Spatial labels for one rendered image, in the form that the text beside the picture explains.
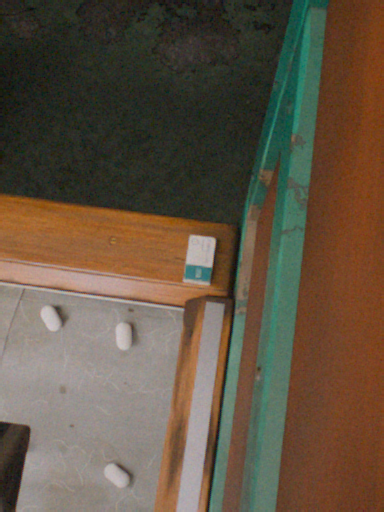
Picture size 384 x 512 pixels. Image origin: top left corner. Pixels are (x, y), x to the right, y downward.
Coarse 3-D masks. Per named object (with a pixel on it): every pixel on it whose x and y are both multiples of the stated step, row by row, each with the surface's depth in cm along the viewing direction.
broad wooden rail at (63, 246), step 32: (0, 224) 87; (32, 224) 87; (64, 224) 87; (96, 224) 87; (128, 224) 87; (160, 224) 87; (192, 224) 87; (224, 224) 87; (0, 256) 86; (32, 256) 86; (64, 256) 86; (96, 256) 86; (128, 256) 86; (160, 256) 86; (224, 256) 86; (64, 288) 87; (96, 288) 86; (128, 288) 86; (160, 288) 85; (192, 288) 85; (224, 288) 85
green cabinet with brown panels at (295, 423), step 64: (320, 0) 37; (320, 64) 36; (320, 128) 33; (256, 192) 67; (320, 192) 30; (256, 256) 69; (320, 256) 28; (256, 320) 58; (320, 320) 26; (256, 384) 36; (320, 384) 24; (256, 448) 31; (320, 448) 22
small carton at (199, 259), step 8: (192, 240) 84; (200, 240) 84; (208, 240) 84; (216, 240) 84; (192, 248) 84; (200, 248) 84; (208, 248) 84; (192, 256) 84; (200, 256) 84; (208, 256) 84; (192, 264) 83; (200, 264) 83; (208, 264) 83; (184, 272) 83; (192, 272) 83; (200, 272) 83; (208, 272) 83; (184, 280) 84; (192, 280) 83; (200, 280) 83; (208, 280) 83
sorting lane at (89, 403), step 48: (0, 288) 87; (0, 336) 85; (48, 336) 85; (96, 336) 85; (144, 336) 85; (0, 384) 84; (48, 384) 84; (96, 384) 84; (144, 384) 84; (48, 432) 82; (96, 432) 82; (144, 432) 82; (48, 480) 81; (96, 480) 81; (144, 480) 81
